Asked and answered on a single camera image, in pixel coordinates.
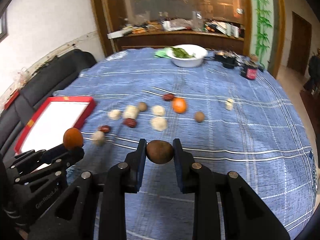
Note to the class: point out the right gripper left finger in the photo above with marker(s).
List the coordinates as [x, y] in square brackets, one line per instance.
[136, 163]

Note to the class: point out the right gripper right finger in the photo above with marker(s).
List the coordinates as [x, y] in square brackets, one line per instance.
[185, 174]

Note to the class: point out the dark brown round fruit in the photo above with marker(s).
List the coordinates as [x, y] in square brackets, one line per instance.
[159, 151]

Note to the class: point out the dark red date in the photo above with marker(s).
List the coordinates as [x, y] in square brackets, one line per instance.
[129, 122]

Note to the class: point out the brown longan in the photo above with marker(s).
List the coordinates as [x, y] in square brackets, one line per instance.
[199, 116]

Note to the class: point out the beige cylinder cake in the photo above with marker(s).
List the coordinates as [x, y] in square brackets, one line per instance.
[131, 112]

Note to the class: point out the orange tangerine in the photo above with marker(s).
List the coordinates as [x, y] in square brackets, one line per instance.
[179, 105]
[72, 138]

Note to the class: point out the white cake piece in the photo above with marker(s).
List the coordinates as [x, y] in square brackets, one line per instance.
[158, 110]

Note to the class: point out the small white cube cake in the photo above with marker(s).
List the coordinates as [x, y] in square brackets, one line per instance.
[229, 104]

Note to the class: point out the red white tray box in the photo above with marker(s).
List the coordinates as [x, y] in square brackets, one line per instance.
[47, 126]

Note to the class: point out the black sofa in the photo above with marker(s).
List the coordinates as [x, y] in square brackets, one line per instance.
[54, 75]

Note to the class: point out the blue plaid tablecloth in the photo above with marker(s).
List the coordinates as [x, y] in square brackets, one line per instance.
[262, 137]

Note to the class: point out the white bowl with greens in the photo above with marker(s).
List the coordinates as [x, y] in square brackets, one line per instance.
[187, 55]

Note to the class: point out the black electronic device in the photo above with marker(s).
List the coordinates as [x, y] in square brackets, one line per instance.
[227, 58]

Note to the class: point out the dark jar pink label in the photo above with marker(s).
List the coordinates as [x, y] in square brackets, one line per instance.
[250, 67]

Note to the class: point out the green cloth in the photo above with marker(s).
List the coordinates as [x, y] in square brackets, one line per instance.
[162, 53]

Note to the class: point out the wooden sideboard cabinet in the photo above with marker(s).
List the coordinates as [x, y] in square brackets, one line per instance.
[135, 24]

